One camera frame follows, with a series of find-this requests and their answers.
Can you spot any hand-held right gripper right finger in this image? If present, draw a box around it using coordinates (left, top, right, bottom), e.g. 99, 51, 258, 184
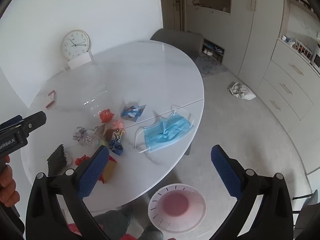
211, 144, 294, 240

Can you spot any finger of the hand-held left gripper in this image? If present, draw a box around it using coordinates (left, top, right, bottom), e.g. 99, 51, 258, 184
0, 114, 23, 131
18, 111, 47, 137

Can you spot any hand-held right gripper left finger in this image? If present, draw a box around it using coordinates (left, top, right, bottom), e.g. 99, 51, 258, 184
25, 145, 110, 240

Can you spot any orange carton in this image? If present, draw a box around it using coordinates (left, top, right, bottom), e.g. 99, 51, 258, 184
99, 155, 118, 184

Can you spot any red wrapper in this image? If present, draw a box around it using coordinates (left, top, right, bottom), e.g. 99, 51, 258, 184
75, 155, 92, 167

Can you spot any blue wrapper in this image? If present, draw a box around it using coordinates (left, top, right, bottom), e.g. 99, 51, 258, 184
107, 140, 124, 156

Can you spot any grey paper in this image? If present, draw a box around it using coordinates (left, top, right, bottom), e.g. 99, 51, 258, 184
72, 126, 97, 146

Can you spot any black ridged tray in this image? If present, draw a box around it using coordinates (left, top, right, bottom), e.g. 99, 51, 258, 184
47, 144, 67, 177

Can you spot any blue patterned packet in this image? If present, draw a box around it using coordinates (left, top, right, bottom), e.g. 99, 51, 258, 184
121, 102, 147, 122

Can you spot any blue face mask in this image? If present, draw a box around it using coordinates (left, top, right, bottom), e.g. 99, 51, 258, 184
134, 105, 195, 154

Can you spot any person's left hand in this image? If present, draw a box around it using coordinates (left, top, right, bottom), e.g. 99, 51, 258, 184
0, 154, 21, 207

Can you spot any red and white small box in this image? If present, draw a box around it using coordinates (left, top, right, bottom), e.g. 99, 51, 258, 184
46, 90, 57, 108

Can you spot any brown patterned snack wrapper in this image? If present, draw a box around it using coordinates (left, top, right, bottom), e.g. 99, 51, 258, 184
104, 129, 125, 142

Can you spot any dark grey cloth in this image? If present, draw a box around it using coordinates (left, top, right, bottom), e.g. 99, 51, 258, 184
94, 204, 164, 240

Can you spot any red snack packet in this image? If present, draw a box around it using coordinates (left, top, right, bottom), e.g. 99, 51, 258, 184
99, 109, 115, 123

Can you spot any clear plastic bottle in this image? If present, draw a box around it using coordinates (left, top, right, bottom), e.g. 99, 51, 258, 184
82, 85, 118, 118

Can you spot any white card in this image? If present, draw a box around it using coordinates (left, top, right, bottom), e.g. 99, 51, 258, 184
67, 54, 92, 70

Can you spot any white tote bag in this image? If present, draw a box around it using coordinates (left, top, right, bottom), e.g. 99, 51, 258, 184
227, 82, 257, 101

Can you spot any grey patterned doormat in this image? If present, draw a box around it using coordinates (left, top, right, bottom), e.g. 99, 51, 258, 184
195, 55, 228, 78

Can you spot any beige drawer cabinet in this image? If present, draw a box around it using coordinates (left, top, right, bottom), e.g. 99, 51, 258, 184
257, 39, 320, 133

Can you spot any tall beige cabinet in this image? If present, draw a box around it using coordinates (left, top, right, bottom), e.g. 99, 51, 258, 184
185, 0, 284, 80

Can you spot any white microwave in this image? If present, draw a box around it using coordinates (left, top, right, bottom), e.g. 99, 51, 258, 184
311, 52, 320, 73

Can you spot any white dish rack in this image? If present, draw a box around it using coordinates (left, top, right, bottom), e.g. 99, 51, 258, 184
281, 35, 314, 55

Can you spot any beige door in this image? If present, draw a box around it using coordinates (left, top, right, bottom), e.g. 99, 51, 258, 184
160, 0, 187, 32

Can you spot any white round wall clock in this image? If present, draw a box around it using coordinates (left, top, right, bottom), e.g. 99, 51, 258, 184
60, 29, 90, 60

